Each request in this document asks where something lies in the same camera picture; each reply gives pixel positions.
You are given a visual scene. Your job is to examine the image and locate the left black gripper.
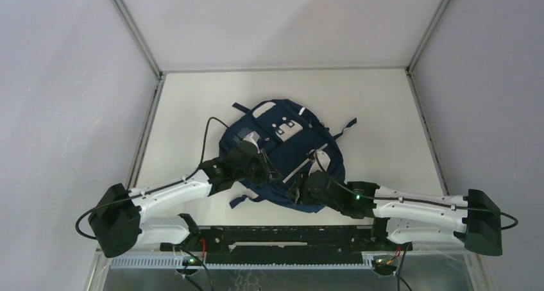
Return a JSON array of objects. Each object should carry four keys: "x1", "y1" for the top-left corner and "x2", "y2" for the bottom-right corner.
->
[{"x1": 234, "y1": 149, "x2": 282, "y2": 186}]

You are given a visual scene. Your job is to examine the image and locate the navy blue backpack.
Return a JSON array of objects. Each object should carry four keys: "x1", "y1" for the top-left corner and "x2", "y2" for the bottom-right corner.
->
[{"x1": 219, "y1": 99, "x2": 346, "y2": 213}]

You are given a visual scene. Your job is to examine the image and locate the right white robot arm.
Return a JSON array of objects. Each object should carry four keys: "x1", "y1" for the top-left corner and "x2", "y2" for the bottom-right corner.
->
[{"x1": 287, "y1": 170, "x2": 503, "y2": 256}]

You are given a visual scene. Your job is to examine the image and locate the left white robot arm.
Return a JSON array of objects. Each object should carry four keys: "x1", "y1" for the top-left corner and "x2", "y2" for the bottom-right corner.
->
[{"x1": 87, "y1": 141, "x2": 282, "y2": 258}]

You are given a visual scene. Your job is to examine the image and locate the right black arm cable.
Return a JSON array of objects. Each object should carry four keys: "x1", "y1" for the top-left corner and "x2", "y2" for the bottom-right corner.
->
[{"x1": 313, "y1": 151, "x2": 520, "y2": 231}]

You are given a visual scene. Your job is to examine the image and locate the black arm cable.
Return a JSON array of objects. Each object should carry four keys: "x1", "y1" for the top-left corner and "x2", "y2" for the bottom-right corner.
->
[
  {"x1": 74, "y1": 116, "x2": 230, "y2": 240},
  {"x1": 313, "y1": 151, "x2": 520, "y2": 231}
]

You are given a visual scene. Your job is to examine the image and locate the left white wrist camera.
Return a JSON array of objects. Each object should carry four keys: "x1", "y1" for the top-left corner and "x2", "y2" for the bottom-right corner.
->
[{"x1": 243, "y1": 131, "x2": 260, "y2": 148}]

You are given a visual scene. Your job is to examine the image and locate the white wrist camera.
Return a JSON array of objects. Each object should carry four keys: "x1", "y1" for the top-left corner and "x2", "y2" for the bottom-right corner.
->
[
  {"x1": 243, "y1": 131, "x2": 260, "y2": 148},
  {"x1": 310, "y1": 150, "x2": 330, "y2": 173}
]

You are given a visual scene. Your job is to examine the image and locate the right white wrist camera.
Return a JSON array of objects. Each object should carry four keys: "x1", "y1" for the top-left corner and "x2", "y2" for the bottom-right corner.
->
[{"x1": 310, "y1": 150, "x2": 330, "y2": 173}]

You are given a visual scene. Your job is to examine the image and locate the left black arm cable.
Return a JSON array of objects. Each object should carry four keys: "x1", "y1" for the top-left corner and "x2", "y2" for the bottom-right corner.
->
[{"x1": 74, "y1": 116, "x2": 230, "y2": 240}]

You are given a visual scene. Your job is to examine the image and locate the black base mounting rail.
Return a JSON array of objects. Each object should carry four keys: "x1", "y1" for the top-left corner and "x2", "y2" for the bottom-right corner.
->
[{"x1": 159, "y1": 225, "x2": 405, "y2": 263}]

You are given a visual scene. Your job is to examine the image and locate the white slotted cable duct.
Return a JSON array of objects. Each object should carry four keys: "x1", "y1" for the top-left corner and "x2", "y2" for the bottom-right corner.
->
[{"x1": 110, "y1": 255, "x2": 373, "y2": 270}]

